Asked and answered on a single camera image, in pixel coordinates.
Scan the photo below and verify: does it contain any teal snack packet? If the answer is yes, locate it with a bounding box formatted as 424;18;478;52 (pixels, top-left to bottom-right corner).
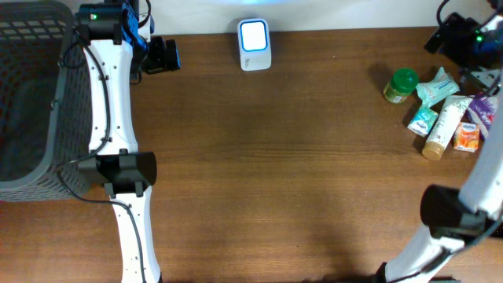
416;67;460;108

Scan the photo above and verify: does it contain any white cream tube gold cap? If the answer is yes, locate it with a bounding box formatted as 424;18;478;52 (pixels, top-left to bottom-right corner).
422;95;472;160

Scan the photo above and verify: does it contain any green red snack bag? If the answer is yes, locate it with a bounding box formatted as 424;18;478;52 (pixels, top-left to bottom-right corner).
383;68;419;104

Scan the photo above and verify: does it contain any red purple pad package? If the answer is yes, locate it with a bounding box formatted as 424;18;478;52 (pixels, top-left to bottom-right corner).
466;96;499;140

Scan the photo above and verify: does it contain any small teal tissue pack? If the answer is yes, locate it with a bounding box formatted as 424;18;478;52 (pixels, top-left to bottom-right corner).
407;107;439;138

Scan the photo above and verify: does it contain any small orange tissue pack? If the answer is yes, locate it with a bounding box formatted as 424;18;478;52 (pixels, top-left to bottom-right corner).
453;122;480;153

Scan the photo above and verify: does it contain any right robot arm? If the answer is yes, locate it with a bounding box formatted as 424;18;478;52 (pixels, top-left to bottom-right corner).
369;6;502;282

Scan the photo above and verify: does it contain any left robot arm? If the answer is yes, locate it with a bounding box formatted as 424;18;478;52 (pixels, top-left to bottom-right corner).
74;0;181;282

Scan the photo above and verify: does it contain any white barcode scanner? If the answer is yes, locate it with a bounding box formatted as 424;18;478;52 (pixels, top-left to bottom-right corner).
237;18;272;72

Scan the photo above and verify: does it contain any dark grey plastic basket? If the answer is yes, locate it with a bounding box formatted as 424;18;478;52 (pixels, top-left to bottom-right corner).
1;1;92;202

